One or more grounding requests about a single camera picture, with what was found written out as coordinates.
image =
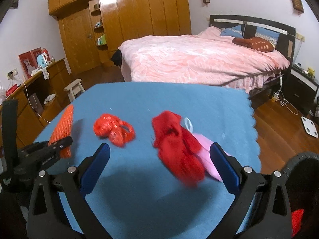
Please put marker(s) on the blue table cloth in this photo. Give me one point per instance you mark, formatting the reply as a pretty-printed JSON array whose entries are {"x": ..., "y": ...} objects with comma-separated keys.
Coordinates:
[{"x": 149, "y": 204}]

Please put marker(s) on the plaid clothes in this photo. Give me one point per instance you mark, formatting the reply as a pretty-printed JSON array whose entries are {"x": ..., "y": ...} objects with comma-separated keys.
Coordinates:
[{"x": 315, "y": 108}]

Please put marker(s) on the red knitted cloth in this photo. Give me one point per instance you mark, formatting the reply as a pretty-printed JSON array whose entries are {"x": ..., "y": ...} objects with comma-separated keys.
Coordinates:
[{"x": 174, "y": 144}]

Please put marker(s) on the black cloth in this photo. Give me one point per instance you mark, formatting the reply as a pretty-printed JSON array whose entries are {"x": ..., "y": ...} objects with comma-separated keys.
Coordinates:
[{"x": 116, "y": 58}]

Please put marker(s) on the wooden dresser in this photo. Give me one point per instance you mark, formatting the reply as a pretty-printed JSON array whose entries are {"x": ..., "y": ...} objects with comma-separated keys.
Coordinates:
[{"x": 25, "y": 124}]

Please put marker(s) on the pink face mask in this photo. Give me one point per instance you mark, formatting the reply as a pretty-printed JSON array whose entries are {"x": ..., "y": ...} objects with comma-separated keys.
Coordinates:
[{"x": 206, "y": 151}]

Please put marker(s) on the white bathroom scale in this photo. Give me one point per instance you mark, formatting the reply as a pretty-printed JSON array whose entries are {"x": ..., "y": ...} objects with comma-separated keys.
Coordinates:
[{"x": 310, "y": 127}]

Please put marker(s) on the dark bed headboard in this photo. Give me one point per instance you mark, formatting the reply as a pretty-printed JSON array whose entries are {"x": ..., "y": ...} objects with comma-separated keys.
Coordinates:
[{"x": 286, "y": 36}]

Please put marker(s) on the white paper bag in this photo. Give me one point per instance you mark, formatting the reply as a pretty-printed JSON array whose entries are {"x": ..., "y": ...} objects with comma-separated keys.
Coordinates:
[{"x": 36, "y": 104}]

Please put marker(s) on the light blue kettle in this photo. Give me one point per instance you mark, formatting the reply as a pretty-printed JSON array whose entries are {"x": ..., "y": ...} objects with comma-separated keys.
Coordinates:
[{"x": 42, "y": 60}]

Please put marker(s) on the small red box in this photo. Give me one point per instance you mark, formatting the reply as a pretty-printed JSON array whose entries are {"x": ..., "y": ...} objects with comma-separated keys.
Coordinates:
[{"x": 12, "y": 90}]

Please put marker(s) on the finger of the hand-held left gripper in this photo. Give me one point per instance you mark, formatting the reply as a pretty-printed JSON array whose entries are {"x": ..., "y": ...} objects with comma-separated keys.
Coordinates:
[{"x": 62, "y": 143}]

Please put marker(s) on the brown patterned pillow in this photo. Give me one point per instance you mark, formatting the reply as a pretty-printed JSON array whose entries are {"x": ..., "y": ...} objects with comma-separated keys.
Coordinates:
[{"x": 256, "y": 44}]

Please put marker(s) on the black nightstand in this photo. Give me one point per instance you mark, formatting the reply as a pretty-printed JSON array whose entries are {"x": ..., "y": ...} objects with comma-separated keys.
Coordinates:
[{"x": 299, "y": 89}]

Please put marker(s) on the white rag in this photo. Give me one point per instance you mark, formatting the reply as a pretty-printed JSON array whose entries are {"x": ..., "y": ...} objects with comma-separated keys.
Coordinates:
[{"x": 49, "y": 99}]

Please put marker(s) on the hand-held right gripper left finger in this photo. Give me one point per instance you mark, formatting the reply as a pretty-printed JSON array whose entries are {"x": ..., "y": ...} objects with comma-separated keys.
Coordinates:
[{"x": 96, "y": 169}]

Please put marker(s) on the wall socket strip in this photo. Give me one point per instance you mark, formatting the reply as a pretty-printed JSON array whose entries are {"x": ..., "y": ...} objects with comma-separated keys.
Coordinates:
[{"x": 300, "y": 36}]

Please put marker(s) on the wooden wardrobe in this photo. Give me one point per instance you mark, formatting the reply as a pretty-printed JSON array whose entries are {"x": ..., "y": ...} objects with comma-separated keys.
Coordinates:
[{"x": 139, "y": 12}]

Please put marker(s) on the yellow toy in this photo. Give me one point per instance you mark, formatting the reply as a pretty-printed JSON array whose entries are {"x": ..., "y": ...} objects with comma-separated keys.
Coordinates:
[{"x": 310, "y": 71}]

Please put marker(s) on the bed with pink cover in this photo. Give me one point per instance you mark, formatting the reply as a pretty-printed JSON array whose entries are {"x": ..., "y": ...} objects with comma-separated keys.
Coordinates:
[{"x": 199, "y": 59}]

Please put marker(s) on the orange mesh net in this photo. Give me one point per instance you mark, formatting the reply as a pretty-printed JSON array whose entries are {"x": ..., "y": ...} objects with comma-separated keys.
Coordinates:
[{"x": 63, "y": 124}]

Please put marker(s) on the white wooden stool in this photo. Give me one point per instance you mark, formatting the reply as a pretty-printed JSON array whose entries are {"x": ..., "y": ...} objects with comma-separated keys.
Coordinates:
[{"x": 74, "y": 88}]

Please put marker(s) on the red patterned sock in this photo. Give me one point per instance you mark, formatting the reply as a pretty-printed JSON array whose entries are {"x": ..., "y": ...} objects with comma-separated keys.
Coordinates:
[{"x": 113, "y": 129}]

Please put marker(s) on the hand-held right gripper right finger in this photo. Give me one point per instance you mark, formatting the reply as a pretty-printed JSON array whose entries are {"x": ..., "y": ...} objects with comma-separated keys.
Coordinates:
[{"x": 224, "y": 169}]

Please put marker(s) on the small red picture frame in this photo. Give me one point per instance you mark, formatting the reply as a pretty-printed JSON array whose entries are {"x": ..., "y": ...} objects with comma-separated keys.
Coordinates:
[{"x": 36, "y": 52}]

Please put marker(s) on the black round bin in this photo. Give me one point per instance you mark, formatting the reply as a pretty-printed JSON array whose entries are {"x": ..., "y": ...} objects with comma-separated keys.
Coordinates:
[{"x": 299, "y": 159}]

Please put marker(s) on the blue pillow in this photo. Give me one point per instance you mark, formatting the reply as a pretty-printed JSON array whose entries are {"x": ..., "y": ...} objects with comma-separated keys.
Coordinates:
[
  {"x": 269, "y": 36},
  {"x": 231, "y": 31}
]

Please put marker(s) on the white wall socket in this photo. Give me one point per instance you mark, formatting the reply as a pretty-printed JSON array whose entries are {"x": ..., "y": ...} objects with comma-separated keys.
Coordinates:
[{"x": 12, "y": 73}]

